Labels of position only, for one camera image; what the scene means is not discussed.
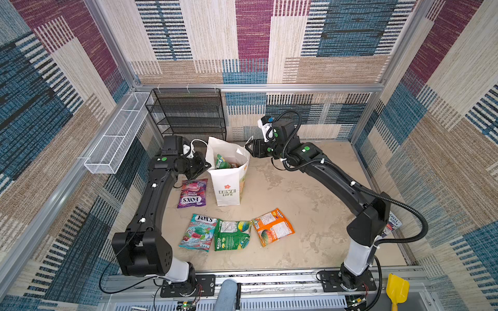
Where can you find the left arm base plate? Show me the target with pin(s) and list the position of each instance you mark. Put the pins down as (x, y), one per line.
(200, 285)

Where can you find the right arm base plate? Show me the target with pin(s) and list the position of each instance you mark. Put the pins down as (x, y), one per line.
(338, 281)

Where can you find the white wire mesh basket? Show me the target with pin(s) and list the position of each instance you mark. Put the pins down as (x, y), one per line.
(113, 146)

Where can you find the white paper bag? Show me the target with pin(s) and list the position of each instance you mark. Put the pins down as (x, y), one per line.
(227, 183)

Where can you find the green-yellow snack bag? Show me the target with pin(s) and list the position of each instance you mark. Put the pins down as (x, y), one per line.
(222, 163)

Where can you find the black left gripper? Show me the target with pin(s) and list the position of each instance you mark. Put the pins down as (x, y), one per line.
(202, 165)

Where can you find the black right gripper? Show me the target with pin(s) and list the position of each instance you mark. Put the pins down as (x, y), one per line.
(257, 148)

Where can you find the green snack bag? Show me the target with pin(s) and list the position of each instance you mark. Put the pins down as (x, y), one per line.
(232, 235)

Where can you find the grey cylinder at front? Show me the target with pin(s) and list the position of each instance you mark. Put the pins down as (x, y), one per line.
(227, 297)

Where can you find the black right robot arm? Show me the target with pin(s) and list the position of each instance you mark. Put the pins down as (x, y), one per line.
(371, 212)

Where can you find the orange snack bag centre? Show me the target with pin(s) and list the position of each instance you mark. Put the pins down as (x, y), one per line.
(272, 226)

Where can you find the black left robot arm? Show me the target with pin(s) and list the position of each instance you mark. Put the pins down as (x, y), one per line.
(141, 250)

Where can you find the teal pink Fox's candy bag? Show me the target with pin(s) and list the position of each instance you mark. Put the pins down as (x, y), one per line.
(200, 233)

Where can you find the yellow plastic shovel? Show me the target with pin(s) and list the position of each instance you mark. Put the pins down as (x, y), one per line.
(397, 290)

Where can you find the black wire shelf rack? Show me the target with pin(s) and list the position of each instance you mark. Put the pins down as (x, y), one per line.
(194, 113)

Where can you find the purple Fox's candy bag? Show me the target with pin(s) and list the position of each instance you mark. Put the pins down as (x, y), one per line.
(193, 194)

